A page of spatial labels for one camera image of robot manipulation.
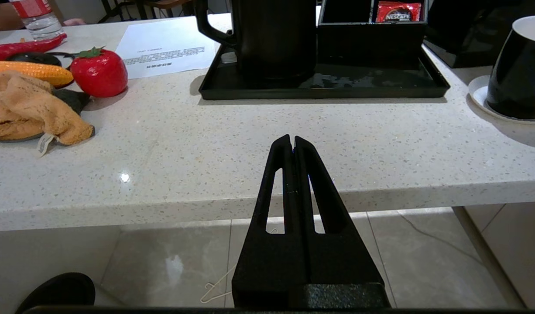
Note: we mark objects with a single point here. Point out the white saucer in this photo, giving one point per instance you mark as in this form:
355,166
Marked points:
479,93

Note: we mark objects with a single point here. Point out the printed white paper sheet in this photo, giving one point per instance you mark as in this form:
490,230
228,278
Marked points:
162,39

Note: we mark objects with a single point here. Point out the red coffee sachet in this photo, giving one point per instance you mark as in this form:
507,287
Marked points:
398,12

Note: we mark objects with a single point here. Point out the yellow toy corn cob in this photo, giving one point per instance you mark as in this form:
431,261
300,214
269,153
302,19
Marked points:
32,70

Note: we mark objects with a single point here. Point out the person's hand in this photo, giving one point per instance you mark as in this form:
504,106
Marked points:
74,22

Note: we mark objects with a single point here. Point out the glossy black box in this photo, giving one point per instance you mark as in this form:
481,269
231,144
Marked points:
468,35

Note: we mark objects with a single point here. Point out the dark chair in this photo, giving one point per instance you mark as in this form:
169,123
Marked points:
141,8

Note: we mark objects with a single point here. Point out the black serving tray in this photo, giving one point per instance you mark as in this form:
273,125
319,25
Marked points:
337,85

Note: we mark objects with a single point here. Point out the clear plastic water bottle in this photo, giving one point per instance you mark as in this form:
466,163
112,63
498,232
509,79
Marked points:
38,17

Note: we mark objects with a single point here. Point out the red toy chili pepper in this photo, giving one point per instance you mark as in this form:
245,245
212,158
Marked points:
18,47

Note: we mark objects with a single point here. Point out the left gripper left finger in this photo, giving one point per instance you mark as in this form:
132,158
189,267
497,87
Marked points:
267,270

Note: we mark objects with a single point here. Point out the orange cloth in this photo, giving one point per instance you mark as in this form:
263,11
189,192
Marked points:
18,104

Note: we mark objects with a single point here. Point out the black shoe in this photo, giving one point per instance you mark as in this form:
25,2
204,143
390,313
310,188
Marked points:
60,292

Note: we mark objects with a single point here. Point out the black sachet organizer box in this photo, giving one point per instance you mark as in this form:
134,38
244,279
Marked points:
372,39

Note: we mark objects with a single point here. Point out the red toy strawberry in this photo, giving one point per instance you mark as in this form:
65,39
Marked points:
99,74

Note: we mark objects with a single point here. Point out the black kettle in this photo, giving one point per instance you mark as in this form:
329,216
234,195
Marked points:
276,35

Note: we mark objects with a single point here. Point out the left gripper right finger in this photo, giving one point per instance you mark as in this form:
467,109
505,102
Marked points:
337,266

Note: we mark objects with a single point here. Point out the black cup with white inside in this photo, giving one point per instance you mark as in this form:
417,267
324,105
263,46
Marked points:
520,74

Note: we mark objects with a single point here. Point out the black plate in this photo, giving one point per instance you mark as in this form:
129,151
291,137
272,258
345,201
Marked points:
73,99

